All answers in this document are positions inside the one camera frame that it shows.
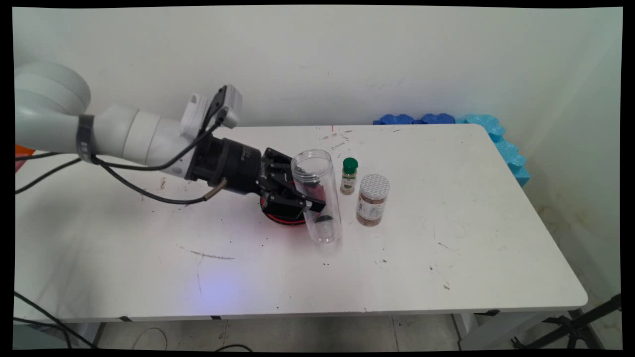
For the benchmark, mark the white camera bracket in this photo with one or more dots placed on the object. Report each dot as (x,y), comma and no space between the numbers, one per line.
(192,111)

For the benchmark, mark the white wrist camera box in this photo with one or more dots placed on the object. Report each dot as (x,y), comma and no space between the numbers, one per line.
(234,101)

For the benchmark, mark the clear plastic jar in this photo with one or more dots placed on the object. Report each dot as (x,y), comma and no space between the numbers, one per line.
(327,228)

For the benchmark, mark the black seeds batch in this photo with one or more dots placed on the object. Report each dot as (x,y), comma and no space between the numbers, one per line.
(325,219)

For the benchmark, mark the white table leg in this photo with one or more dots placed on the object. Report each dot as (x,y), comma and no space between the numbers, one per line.
(92,333)

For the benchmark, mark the dark blue foam mat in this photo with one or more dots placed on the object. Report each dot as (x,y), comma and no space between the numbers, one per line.
(394,119)
(437,118)

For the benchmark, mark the brown-filled jar patterned white lid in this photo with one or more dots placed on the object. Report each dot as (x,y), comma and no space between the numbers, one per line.
(373,198)

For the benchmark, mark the small green-capped spice bottle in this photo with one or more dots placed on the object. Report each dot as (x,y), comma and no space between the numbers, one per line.
(349,181)

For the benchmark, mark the black tripod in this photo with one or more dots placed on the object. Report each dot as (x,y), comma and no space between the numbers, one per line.
(575,327)

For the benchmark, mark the red bowl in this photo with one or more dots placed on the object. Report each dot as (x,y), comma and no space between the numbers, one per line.
(283,221)

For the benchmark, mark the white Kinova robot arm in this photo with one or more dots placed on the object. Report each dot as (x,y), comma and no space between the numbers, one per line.
(129,134)

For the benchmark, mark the light blue foam mat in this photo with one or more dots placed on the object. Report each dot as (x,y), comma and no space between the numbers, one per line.
(513,161)

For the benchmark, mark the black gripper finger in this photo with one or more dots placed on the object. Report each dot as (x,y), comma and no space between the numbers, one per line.
(280,159)
(285,206)

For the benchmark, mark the orange foam block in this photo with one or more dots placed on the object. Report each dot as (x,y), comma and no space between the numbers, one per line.
(22,149)

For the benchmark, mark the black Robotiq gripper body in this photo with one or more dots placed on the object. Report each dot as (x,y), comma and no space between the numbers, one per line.
(233,166)

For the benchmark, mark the pink foam block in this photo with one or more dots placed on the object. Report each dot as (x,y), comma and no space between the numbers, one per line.
(19,164)

